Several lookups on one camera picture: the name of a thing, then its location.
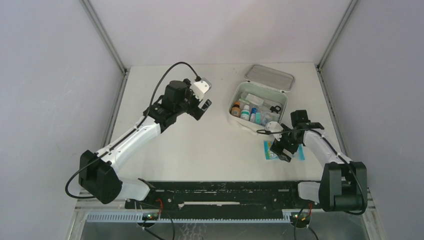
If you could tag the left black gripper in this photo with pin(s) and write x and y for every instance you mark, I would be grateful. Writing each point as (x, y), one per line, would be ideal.
(192, 111)

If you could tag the teal bagged bandage pack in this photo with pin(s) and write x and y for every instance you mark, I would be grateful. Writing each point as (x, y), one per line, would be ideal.
(267, 117)

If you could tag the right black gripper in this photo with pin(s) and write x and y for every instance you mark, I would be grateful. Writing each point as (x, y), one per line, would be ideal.
(280, 145)

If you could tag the left circuit board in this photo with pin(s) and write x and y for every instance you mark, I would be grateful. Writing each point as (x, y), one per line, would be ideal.
(150, 217)

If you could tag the right circuit board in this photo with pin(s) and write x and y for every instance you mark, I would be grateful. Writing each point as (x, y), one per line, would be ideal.
(296, 217)

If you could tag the blue cotton ball pack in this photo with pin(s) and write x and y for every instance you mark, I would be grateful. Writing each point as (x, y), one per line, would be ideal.
(269, 155)

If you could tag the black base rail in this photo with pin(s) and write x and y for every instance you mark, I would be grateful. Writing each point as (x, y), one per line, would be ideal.
(256, 201)

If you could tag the black handled medical scissors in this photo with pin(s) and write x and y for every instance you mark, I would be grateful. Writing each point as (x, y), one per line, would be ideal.
(275, 109)

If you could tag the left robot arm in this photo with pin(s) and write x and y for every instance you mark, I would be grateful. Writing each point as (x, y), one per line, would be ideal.
(98, 173)

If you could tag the circuit board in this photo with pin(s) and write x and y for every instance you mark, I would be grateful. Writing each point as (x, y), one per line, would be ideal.
(150, 217)
(296, 217)

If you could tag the clear plastic swab pack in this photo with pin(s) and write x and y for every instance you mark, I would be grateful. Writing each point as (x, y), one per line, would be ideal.
(255, 100)

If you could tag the brown bottle orange cap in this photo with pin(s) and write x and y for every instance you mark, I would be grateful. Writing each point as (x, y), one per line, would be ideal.
(235, 109)

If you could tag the grey plastic medicine box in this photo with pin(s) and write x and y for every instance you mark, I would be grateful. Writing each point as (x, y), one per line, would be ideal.
(254, 105)

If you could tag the white bottle green label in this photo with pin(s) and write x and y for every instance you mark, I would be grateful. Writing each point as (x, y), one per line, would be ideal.
(245, 112)

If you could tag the grey box lid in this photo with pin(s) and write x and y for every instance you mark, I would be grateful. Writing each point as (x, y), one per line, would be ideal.
(269, 77)

